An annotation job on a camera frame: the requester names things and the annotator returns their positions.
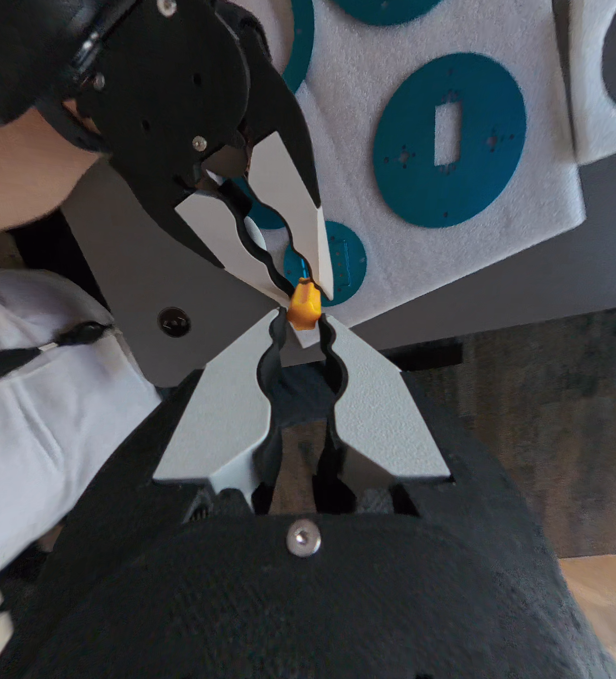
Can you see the person's left hand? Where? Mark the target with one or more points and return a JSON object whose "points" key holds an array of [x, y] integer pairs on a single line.
{"points": [[82, 119]]}

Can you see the black wristband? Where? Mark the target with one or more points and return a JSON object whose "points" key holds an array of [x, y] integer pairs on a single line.
{"points": [[74, 140]]}

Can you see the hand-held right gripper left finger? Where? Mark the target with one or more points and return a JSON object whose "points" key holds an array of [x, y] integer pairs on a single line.
{"points": [[217, 424]]}

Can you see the blue perforated mounting disc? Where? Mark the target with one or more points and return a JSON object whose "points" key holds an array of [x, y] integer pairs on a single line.
{"points": [[350, 265]]}

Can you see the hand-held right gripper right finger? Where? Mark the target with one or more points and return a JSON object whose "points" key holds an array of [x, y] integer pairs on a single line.
{"points": [[387, 424]]}

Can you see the dark pants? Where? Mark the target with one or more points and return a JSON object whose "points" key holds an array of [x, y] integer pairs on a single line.
{"points": [[302, 398]]}

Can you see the black round desk grommet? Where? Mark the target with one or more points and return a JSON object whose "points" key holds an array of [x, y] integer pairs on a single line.
{"points": [[174, 322]]}

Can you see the person's left forearm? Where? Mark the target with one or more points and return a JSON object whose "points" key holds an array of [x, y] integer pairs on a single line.
{"points": [[10, 180]]}

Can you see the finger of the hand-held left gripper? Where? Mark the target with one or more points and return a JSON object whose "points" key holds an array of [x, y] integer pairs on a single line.
{"points": [[212, 228], [292, 191]]}

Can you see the white foam frame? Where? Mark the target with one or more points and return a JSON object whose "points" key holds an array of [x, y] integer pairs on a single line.
{"points": [[586, 106]]}

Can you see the small blue metal disc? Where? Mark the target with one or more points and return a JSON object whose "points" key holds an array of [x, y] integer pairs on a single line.
{"points": [[268, 217]]}

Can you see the blue disc with rectangular cutout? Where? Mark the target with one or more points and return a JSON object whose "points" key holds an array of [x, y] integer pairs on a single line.
{"points": [[403, 201]]}

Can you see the white foam sheet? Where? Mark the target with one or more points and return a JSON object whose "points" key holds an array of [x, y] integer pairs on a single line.
{"points": [[339, 132]]}

